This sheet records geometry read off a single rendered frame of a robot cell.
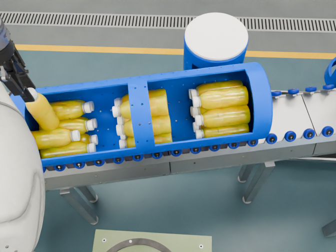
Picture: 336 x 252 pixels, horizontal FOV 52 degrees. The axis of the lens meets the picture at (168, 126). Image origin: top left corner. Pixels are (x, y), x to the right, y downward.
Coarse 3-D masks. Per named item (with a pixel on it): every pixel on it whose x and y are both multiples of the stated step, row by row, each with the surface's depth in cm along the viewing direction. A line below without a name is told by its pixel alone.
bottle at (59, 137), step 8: (56, 128) 120; (64, 128) 121; (40, 136) 118; (48, 136) 118; (56, 136) 118; (64, 136) 119; (40, 144) 118; (48, 144) 119; (56, 144) 119; (64, 144) 120
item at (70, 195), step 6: (60, 192) 161; (66, 192) 161; (72, 192) 166; (66, 198) 167; (72, 198) 168; (78, 198) 176; (72, 204) 177; (78, 204) 178; (84, 204) 187; (78, 210) 187; (84, 210) 188; (90, 210) 200; (84, 216) 199; (90, 216) 200; (96, 216) 216; (90, 222) 212; (96, 222) 215
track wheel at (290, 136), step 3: (288, 132) 133; (291, 132) 132; (294, 132) 133; (285, 135) 133; (288, 135) 133; (291, 135) 133; (294, 135) 133; (285, 138) 133; (288, 138) 133; (291, 138) 133; (294, 138) 134; (288, 141) 134
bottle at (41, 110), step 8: (40, 96) 108; (32, 104) 106; (40, 104) 107; (48, 104) 111; (32, 112) 109; (40, 112) 109; (48, 112) 112; (40, 120) 113; (48, 120) 114; (56, 120) 118; (48, 128) 118
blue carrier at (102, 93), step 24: (168, 72) 122; (192, 72) 119; (216, 72) 118; (240, 72) 133; (264, 72) 116; (48, 96) 131; (72, 96) 133; (96, 96) 134; (120, 96) 136; (144, 96) 112; (168, 96) 138; (264, 96) 113; (96, 120) 138; (144, 120) 112; (192, 120) 139; (264, 120) 115; (96, 144) 135; (144, 144) 116; (168, 144) 118; (192, 144) 120; (216, 144) 125
